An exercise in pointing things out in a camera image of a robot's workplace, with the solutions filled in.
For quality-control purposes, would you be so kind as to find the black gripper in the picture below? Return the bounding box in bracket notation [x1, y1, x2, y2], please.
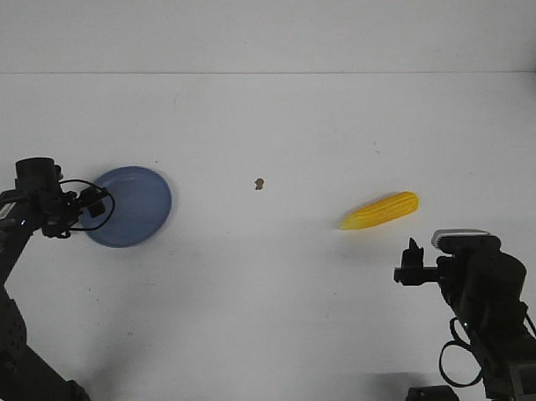
[393, 238, 467, 290]
[15, 157, 108, 238]

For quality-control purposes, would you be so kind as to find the blue round plate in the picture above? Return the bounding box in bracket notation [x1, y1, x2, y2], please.
[80, 165, 173, 248]

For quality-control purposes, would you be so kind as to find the yellow corn cob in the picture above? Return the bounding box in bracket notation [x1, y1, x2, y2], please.
[339, 191, 420, 230]

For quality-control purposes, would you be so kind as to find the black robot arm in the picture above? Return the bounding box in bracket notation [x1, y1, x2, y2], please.
[394, 232, 536, 401]
[0, 157, 114, 401]

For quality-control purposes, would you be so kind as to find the small brown table stain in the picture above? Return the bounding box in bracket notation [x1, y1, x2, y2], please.
[254, 178, 265, 191]

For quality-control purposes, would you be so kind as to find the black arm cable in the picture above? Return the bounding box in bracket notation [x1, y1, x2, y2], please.
[55, 179, 117, 234]
[437, 316, 488, 389]

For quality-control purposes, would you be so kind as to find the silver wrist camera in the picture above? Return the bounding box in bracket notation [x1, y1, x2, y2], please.
[431, 229, 489, 253]

